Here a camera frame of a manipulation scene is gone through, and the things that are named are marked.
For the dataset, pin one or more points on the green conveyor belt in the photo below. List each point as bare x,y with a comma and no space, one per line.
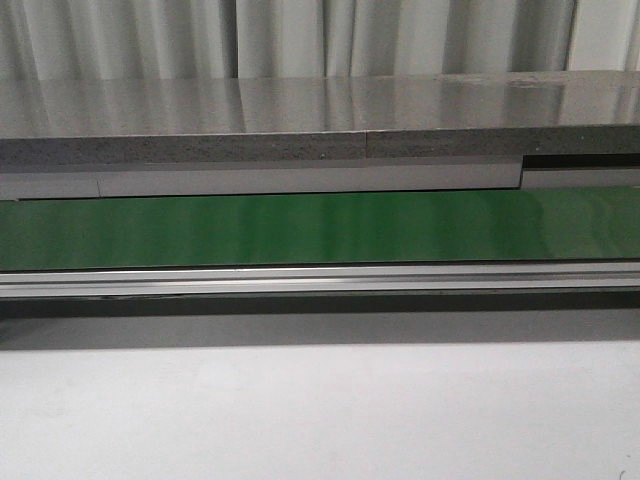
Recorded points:
327,228

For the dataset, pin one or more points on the white pleated curtain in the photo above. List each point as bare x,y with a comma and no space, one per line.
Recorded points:
54,40

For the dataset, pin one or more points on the grey rear conveyor rail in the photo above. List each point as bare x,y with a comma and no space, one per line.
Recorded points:
315,176

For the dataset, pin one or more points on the aluminium front conveyor rail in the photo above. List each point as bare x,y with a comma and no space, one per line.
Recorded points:
255,280

